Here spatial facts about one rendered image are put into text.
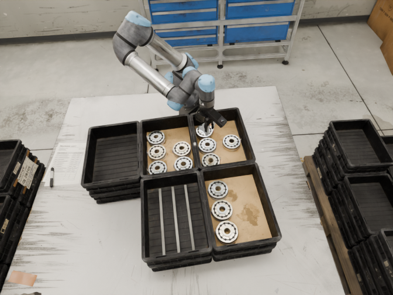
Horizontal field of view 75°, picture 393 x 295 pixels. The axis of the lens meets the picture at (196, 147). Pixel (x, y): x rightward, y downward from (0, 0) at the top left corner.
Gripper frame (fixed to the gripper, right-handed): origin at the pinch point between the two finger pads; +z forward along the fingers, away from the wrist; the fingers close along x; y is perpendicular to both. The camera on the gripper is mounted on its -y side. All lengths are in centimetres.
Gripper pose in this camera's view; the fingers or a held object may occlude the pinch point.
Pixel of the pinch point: (210, 131)
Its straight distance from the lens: 143.5
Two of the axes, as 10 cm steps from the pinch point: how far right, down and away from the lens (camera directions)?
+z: 0.4, 5.9, 8.0
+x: -5.5, 6.9, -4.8
